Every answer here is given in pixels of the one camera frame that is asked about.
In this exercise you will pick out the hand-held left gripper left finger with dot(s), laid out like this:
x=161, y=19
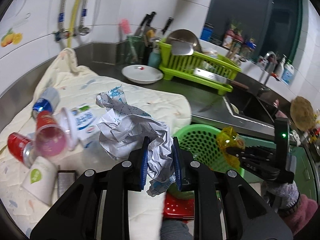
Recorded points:
x=143, y=165

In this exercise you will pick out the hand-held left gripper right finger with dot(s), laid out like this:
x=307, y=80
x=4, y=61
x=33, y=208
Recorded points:
x=177, y=165

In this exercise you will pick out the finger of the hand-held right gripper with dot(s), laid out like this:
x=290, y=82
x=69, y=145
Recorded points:
x=255, y=153
x=257, y=168

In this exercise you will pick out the yellow plastic wrapper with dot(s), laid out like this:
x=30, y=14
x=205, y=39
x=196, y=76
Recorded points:
x=225, y=140

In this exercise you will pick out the green plastic mesh basket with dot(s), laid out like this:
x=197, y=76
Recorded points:
x=200, y=140

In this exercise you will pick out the white printed paper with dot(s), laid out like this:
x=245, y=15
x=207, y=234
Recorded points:
x=130, y=130

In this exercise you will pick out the white blue milk carton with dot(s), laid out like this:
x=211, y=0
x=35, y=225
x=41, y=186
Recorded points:
x=87, y=123

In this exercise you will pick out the clear plastic cup red label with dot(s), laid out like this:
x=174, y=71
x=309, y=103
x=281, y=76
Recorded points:
x=50, y=140

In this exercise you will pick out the white paper cup green logo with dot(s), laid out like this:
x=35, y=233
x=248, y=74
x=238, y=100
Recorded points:
x=40, y=180

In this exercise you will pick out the blue drink can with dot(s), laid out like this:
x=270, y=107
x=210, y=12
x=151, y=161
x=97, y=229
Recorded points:
x=47, y=100

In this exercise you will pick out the red drink can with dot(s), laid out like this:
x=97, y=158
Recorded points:
x=17, y=143

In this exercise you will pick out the person's right hand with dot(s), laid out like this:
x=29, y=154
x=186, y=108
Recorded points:
x=281, y=195

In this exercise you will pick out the red plastic stool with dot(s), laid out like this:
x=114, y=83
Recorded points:
x=177, y=205

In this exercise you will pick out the brown round scrubber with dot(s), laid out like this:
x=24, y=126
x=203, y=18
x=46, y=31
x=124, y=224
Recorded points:
x=302, y=113

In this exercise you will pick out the steel sink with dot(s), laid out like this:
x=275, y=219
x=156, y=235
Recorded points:
x=255, y=107

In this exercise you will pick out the cream quilted cloth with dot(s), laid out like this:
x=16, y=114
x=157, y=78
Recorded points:
x=150, y=97

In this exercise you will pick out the blue white detergent bottle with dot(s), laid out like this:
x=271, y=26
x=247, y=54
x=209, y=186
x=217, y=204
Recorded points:
x=287, y=73

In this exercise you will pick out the dark grey pad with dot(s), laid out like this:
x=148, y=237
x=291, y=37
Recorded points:
x=66, y=183

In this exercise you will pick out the white pump bottle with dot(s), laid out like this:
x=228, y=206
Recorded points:
x=280, y=66

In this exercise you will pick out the chrome faucet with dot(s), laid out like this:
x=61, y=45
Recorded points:
x=268, y=55

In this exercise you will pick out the green dish rack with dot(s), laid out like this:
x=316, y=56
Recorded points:
x=185, y=61

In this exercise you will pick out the teal soap bottle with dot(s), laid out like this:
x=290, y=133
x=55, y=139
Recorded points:
x=154, y=58

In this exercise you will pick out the row of condiment bottles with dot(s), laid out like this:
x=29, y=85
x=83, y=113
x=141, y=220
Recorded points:
x=237, y=41

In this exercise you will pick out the green glass jar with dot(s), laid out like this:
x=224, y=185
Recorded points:
x=135, y=50

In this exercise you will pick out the steel wok lid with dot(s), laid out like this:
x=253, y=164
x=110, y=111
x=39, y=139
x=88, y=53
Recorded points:
x=185, y=35

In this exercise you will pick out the blue plastic container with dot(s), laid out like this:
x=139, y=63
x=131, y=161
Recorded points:
x=207, y=32

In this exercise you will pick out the pink brush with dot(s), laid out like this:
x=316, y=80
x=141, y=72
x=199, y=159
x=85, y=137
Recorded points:
x=125, y=27

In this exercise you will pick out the dark window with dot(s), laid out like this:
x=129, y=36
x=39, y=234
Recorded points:
x=250, y=5

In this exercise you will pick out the wall water valve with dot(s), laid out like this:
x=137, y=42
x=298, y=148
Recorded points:
x=62, y=33

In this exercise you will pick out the fruit wall sticker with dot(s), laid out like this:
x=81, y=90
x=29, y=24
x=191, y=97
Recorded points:
x=11, y=38

